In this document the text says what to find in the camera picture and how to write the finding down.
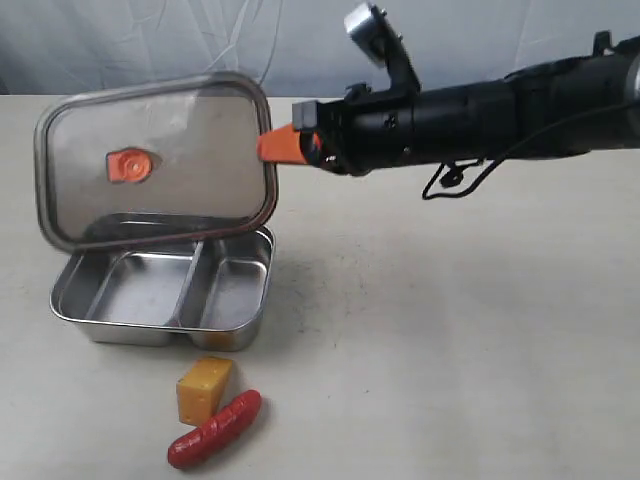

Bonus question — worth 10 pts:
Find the red sausage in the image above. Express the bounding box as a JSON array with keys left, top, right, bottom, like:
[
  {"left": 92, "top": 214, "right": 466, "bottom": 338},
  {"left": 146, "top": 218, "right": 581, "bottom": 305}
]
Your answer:
[{"left": 167, "top": 389, "right": 263, "bottom": 470}]

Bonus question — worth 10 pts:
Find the grey backdrop cloth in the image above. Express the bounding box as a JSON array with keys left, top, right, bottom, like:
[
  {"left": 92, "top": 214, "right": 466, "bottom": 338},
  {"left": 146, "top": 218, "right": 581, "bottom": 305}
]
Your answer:
[{"left": 1, "top": 0, "right": 639, "bottom": 97}]

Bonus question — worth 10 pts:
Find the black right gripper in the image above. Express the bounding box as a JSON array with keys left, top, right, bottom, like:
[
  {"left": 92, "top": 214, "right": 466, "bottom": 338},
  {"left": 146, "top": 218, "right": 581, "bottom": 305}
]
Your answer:
[{"left": 256, "top": 83, "right": 425, "bottom": 176}]

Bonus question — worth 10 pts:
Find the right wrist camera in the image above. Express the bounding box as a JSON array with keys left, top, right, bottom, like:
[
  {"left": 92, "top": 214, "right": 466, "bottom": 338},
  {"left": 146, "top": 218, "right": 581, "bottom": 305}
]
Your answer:
[{"left": 343, "top": 1, "right": 421, "bottom": 93}]

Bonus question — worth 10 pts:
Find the yellow cheese block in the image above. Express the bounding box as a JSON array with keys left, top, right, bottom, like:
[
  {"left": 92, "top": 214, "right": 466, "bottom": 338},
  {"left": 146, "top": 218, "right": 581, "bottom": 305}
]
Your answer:
[{"left": 176, "top": 356, "right": 233, "bottom": 426}]

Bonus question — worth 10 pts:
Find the transparent lid with orange valve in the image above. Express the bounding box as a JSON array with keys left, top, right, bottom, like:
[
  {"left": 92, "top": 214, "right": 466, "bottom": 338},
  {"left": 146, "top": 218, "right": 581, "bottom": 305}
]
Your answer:
[{"left": 33, "top": 71, "right": 278, "bottom": 252}]

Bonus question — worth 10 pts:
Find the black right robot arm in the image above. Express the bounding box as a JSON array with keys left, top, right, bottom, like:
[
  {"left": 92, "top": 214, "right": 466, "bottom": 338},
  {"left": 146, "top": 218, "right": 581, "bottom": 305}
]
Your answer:
[{"left": 257, "top": 31, "right": 639, "bottom": 176}]

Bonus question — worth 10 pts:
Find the stainless steel lunch box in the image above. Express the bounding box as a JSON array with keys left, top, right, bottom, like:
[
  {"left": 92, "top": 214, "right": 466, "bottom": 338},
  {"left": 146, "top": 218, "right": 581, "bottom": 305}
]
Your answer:
[{"left": 49, "top": 226, "right": 276, "bottom": 352}]

